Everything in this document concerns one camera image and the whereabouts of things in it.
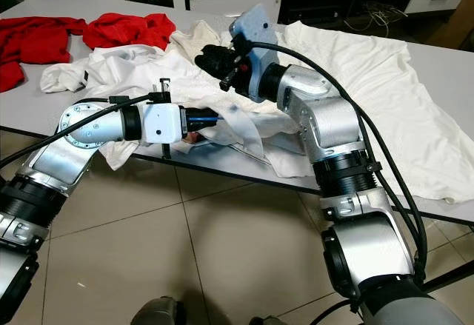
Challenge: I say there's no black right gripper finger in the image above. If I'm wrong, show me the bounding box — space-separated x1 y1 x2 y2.
194 56 234 80
201 43 241 65

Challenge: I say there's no blue plastic hanger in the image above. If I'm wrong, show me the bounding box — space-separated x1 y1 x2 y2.
187 114 223 126

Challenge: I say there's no cream white garment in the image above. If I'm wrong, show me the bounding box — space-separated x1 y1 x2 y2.
169 20 223 63

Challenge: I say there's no large white shirt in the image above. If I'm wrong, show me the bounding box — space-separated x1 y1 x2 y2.
274 20 474 206

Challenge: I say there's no crumpled red garment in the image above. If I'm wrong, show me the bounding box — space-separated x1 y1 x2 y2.
0 12 177 93

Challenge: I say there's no plain brown box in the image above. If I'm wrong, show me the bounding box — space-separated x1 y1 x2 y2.
426 3 474 50

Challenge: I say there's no grey right robot leg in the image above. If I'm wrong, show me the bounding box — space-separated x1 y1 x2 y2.
248 313 293 325

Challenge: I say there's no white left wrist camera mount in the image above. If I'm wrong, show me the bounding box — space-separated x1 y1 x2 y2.
141 78 187 161

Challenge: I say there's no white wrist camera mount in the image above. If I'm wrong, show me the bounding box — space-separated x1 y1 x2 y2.
230 2 279 104
141 78 187 161

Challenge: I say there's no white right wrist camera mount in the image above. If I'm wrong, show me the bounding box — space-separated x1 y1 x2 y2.
230 2 279 104

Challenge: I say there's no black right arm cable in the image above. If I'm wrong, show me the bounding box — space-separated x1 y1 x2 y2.
237 38 430 285

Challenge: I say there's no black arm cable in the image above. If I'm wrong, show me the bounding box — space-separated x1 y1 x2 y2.
237 38 430 285
0 93 165 169

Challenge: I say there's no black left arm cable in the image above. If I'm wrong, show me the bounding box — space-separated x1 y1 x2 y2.
0 93 165 169

